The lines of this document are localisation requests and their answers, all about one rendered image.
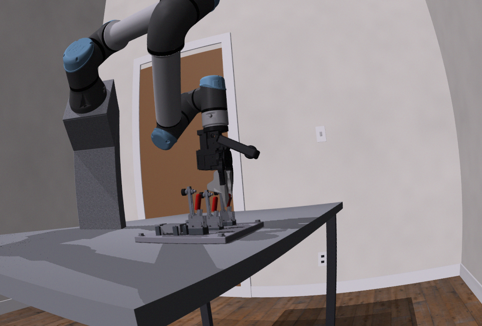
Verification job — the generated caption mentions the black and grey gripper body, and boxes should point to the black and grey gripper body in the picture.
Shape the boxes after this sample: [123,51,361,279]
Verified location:
[196,125,233,170]

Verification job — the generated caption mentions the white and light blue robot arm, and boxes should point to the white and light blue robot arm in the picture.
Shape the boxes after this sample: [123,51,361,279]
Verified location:
[63,0,229,150]

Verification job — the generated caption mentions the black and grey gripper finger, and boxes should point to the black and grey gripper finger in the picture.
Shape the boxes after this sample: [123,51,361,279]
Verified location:
[226,166,233,202]
[207,155,229,207]

